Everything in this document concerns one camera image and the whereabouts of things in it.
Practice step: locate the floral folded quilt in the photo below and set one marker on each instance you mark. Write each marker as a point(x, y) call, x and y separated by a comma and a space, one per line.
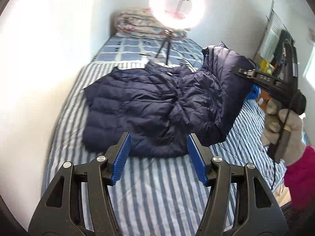
point(139, 23)

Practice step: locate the blue checked bed sheet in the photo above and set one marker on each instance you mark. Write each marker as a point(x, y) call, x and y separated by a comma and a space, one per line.
point(141, 50)

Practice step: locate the blue folded garment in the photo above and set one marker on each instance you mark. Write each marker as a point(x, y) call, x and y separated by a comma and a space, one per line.
point(254, 93)

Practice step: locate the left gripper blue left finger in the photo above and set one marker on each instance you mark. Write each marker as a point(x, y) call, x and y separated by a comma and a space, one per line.
point(116, 158)

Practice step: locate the blue striped bed quilt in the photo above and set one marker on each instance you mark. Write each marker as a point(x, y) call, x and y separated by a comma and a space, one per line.
point(157, 196)

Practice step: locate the striped hanging cloth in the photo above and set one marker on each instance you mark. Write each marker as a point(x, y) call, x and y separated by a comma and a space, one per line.
point(271, 37)

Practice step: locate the yellow green box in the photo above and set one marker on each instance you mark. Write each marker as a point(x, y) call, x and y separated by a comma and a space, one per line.
point(266, 67)

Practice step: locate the dark hanging clothes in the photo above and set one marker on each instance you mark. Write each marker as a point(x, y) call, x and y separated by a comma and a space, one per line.
point(284, 59)

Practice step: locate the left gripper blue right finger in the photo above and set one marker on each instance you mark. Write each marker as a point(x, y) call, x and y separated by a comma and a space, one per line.
point(201, 157)

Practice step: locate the bright ring light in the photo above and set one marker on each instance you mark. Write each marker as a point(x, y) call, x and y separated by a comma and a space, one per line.
point(178, 14)

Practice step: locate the navy blue puffer jacket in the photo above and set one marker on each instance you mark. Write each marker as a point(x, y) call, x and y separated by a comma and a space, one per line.
point(161, 106)

